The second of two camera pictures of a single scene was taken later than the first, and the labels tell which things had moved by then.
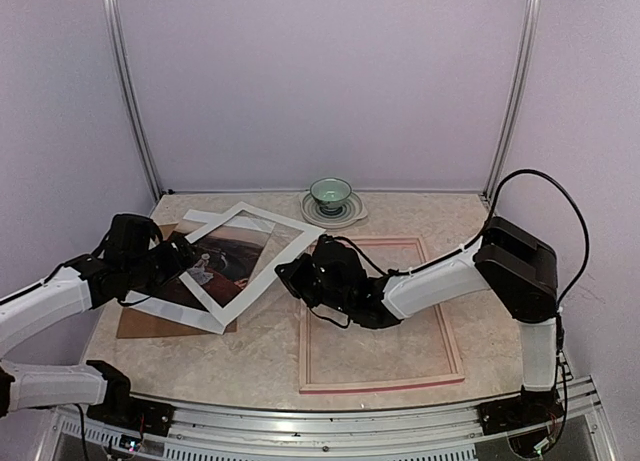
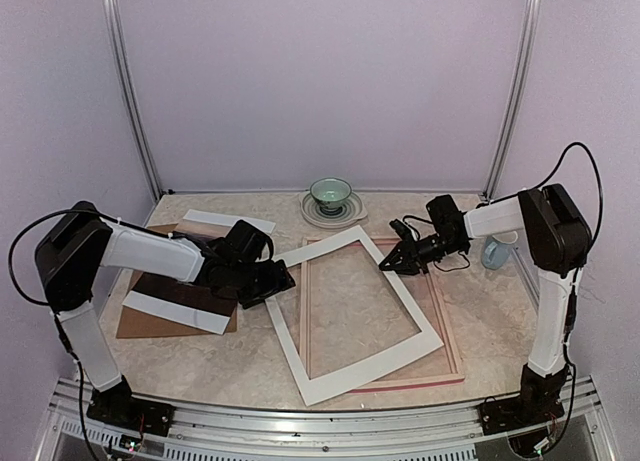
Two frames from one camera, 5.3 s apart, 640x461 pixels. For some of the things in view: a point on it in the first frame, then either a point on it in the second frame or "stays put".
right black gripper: x=291 y=275 -> x=406 y=253
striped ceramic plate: x=354 y=210 stays put
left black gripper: x=175 y=265 -> x=277 y=280
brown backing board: x=167 y=229 stays put
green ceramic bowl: x=330 y=192 stays put
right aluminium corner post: x=531 y=24 stays put
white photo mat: x=308 y=236 -> x=400 y=291
